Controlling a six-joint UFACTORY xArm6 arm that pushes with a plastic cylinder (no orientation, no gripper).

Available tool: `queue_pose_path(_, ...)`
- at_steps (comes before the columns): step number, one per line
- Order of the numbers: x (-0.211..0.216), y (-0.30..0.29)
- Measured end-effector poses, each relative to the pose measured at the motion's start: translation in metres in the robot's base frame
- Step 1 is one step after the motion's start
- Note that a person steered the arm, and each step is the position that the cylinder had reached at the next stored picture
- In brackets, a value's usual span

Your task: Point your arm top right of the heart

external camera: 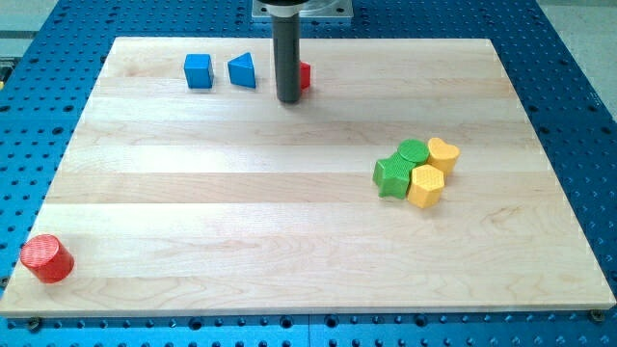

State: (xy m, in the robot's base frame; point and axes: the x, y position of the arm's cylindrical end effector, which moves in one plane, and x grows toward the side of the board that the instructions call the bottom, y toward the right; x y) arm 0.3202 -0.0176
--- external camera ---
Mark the green star block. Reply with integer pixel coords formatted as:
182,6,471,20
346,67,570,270
372,152,416,200

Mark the wooden board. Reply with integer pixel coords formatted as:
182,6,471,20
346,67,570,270
1,37,615,317

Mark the red cylinder block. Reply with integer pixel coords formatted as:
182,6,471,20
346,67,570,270
19,234,74,284

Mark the green cylinder block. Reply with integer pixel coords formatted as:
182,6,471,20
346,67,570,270
397,139,429,164

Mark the blue triangle block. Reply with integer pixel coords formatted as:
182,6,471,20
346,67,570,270
228,52,256,89

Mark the yellow heart block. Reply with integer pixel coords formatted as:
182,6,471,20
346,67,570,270
427,137,461,176

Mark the yellow hexagon block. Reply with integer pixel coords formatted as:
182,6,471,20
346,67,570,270
407,165,445,208

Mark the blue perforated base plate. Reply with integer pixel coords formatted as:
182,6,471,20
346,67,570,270
1,0,616,346

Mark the red block behind tool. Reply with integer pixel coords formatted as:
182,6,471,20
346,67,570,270
300,62,311,90

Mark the blue cube block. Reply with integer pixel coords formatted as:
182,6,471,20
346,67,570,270
183,54,214,89

